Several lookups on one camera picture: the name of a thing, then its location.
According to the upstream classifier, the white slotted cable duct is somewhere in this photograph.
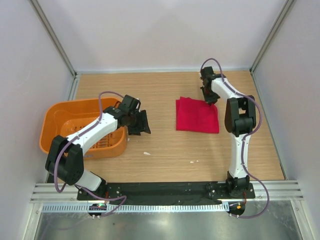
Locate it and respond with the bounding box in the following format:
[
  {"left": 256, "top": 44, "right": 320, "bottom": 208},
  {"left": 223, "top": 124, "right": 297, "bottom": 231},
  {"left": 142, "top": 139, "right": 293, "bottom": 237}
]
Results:
[{"left": 41, "top": 202, "right": 229, "bottom": 213}]

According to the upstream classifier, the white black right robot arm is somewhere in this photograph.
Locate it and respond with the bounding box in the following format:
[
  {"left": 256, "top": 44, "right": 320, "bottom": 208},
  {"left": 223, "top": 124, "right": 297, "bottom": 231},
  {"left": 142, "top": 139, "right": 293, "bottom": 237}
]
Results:
[{"left": 200, "top": 66, "right": 257, "bottom": 198}]

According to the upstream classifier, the aluminium frame rail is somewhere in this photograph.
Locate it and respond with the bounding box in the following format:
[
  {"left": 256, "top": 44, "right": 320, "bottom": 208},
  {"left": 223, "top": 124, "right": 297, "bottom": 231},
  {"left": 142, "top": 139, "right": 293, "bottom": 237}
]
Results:
[{"left": 31, "top": 180, "right": 303, "bottom": 206}]

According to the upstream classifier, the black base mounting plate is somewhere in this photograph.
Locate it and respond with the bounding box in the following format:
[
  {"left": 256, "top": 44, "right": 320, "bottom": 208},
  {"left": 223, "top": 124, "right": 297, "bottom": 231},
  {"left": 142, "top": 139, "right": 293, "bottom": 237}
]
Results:
[{"left": 76, "top": 180, "right": 256, "bottom": 206}]

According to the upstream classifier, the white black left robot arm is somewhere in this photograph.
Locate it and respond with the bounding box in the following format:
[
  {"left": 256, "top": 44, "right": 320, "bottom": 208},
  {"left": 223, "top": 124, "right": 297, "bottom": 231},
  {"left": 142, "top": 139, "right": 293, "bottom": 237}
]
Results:
[{"left": 45, "top": 94, "right": 151, "bottom": 200}]

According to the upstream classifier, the red t shirt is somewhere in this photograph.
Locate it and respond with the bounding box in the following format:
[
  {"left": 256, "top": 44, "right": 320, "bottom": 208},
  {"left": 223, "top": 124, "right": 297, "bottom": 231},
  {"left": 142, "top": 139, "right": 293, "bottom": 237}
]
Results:
[{"left": 175, "top": 96, "right": 220, "bottom": 134}]

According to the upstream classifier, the orange plastic basket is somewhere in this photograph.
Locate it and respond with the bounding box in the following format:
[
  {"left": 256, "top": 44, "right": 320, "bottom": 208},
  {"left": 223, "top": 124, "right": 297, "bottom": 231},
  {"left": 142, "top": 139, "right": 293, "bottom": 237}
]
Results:
[{"left": 39, "top": 98, "right": 127, "bottom": 160}]

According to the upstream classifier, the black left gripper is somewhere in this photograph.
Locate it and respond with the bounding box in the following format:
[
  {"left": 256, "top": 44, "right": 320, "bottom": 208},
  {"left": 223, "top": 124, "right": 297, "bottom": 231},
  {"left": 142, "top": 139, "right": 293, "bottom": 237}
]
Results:
[{"left": 127, "top": 109, "right": 151, "bottom": 136}]

